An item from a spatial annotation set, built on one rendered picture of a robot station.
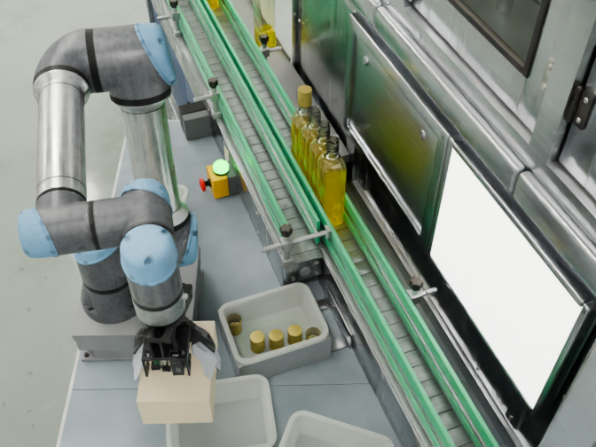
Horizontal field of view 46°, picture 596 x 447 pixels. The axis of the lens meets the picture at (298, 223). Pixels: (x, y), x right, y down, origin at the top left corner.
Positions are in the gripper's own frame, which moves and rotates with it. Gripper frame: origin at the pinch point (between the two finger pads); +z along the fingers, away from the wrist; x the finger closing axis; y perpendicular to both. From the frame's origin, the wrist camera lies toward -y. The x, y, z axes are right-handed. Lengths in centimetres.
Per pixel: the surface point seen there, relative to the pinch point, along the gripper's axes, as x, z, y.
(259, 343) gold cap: 12.8, 29.5, -23.4
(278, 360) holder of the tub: 17.0, 29.6, -18.9
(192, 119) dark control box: -8, 28, -102
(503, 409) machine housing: 64, 29, -5
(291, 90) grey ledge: 22, 23, -110
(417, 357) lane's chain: 47, 22, -14
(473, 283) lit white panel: 56, 3, -19
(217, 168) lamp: 1, 26, -79
